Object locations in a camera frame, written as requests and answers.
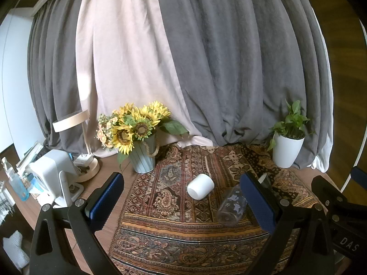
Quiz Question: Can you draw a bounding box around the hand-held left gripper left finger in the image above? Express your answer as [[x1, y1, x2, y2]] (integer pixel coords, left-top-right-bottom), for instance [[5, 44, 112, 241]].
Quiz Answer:
[[29, 172, 125, 275]]

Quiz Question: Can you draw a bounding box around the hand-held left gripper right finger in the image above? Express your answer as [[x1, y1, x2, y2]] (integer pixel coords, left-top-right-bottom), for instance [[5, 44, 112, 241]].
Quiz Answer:
[[239, 172, 336, 275]]

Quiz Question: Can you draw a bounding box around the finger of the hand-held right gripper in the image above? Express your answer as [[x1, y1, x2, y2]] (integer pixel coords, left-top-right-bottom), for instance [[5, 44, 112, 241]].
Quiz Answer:
[[350, 165, 367, 183], [311, 175, 355, 207]]

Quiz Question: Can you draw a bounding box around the white cup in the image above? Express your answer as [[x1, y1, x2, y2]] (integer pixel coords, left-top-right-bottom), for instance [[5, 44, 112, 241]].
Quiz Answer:
[[187, 173, 214, 200]]

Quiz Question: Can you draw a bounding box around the dark cup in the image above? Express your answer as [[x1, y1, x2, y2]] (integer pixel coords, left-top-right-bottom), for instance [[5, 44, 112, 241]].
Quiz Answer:
[[257, 173, 273, 191]]

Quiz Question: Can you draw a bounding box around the clear glass cup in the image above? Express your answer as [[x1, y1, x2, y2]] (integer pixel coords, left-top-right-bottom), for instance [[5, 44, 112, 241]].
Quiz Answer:
[[217, 185, 248, 226]]

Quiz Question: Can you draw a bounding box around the white sheer curtain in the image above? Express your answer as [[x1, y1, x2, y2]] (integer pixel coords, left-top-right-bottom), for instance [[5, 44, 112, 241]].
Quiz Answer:
[[310, 4, 333, 172]]

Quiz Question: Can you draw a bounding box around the white plant pot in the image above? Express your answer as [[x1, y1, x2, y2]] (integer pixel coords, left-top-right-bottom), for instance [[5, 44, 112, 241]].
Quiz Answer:
[[272, 132, 306, 169]]

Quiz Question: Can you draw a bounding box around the pale blue metal bucket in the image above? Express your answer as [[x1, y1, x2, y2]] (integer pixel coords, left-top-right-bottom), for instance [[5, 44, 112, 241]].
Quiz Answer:
[[126, 133, 160, 174]]

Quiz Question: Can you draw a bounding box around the white tabletop appliance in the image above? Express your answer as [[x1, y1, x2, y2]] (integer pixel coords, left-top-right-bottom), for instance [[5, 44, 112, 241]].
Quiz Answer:
[[29, 149, 84, 208]]

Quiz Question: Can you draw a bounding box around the patterned paisley cloth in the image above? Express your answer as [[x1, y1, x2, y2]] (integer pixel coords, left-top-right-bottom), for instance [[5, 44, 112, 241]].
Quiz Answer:
[[109, 143, 330, 275]]

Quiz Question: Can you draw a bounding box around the green potted plant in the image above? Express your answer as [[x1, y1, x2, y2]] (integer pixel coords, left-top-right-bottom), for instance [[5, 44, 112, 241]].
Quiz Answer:
[[267, 99, 316, 151]]

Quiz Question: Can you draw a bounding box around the sunflower bouquet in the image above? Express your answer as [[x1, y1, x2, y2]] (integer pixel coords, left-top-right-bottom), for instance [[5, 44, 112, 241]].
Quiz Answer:
[[96, 100, 190, 170]]

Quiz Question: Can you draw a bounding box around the white desk lamp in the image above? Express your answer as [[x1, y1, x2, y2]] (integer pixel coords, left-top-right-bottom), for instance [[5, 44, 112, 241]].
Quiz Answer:
[[53, 110, 100, 183]]

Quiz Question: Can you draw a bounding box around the blue plastic bottle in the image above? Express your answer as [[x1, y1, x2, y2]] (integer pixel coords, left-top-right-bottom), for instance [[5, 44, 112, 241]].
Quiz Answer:
[[1, 157, 30, 202]]

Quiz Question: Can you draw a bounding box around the stack of books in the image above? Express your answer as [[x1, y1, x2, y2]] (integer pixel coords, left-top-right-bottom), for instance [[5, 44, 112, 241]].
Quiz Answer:
[[15, 140, 44, 169]]

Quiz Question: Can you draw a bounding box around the striped cloth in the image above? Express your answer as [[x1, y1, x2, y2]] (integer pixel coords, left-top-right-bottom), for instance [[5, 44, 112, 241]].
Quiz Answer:
[[2, 230, 30, 272]]

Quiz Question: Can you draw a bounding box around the grey curtain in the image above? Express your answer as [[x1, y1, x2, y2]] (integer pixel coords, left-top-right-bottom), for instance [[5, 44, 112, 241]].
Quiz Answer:
[[153, 0, 334, 169], [27, 0, 96, 151]]

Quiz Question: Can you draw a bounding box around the beige curtain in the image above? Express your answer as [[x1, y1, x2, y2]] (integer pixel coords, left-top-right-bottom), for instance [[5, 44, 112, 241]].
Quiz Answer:
[[75, 0, 214, 159]]

